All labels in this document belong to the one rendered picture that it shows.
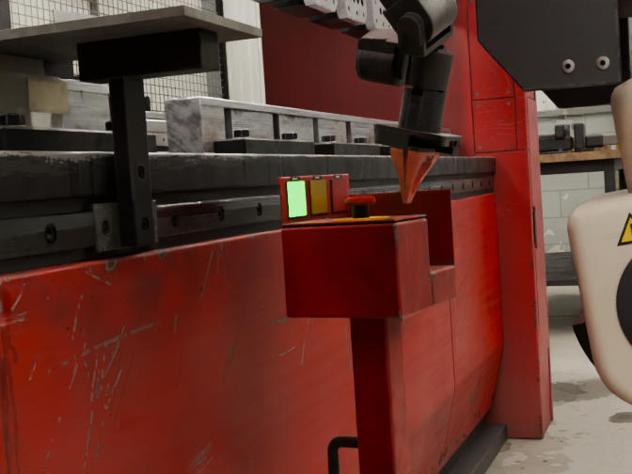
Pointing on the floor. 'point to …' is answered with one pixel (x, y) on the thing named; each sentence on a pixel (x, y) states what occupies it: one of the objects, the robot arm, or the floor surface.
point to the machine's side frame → (516, 165)
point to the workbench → (555, 270)
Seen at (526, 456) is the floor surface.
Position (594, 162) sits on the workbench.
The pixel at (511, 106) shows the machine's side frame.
